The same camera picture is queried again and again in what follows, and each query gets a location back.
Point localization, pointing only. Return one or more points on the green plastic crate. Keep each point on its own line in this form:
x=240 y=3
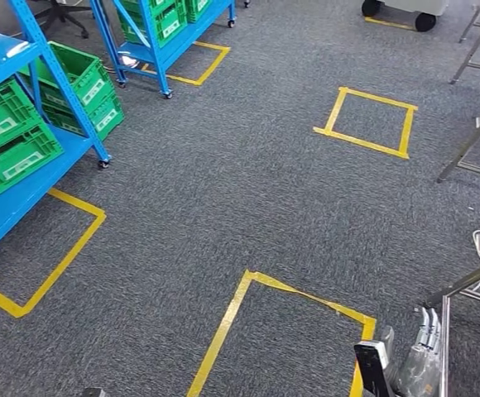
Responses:
x=165 y=27
x=199 y=8
x=20 y=161
x=157 y=4
x=4 y=115
x=104 y=118
x=79 y=77

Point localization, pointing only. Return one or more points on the steel workbench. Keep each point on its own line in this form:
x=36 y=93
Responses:
x=444 y=350

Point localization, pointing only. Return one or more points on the white wheeled cart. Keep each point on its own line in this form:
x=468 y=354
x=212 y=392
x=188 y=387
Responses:
x=425 y=22

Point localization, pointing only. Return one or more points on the black office chair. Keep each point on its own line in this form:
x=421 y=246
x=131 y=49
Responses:
x=63 y=16

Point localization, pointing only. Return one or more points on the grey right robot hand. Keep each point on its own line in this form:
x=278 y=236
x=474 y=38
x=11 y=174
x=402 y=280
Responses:
x=420 y=372

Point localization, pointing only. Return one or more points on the steel frame table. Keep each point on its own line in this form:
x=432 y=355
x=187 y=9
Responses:
x=471 y=140
x=477 y=42

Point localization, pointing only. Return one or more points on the blue metal shelf rack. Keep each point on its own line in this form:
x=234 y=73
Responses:
x=190 y=38
x=20 y=211

